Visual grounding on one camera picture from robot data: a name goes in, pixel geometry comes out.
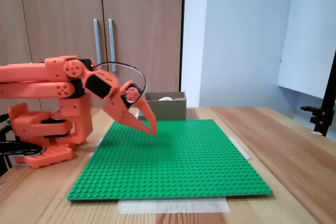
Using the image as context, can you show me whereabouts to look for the brown cardboard box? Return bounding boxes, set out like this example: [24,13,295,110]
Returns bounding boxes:
[138,91,187,121]

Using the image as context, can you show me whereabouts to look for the masking tape strip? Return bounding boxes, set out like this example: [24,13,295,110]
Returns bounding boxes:
[89,137,104,158]
[117,198,231,215]
[228,136,252,161]

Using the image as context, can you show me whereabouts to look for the green studded baseplate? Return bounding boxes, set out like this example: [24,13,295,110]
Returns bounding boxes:
[66,119,274,201]

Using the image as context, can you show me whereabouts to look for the wooden cabinet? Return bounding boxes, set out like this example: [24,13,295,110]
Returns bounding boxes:
[0,0,186,109]

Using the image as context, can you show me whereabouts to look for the black table clamp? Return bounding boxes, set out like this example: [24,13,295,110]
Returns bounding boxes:
[0,141,44,156]

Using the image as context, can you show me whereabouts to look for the black clamp stand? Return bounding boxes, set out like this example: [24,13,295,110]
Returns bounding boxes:
[300,49,336,137]

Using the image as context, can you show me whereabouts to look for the metal cabinet handle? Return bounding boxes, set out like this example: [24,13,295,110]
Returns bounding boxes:
[93,18,102,63]
[108,18,117,72]

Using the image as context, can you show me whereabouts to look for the white wall panel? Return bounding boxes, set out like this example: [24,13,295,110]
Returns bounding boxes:
[277,0,336,100]

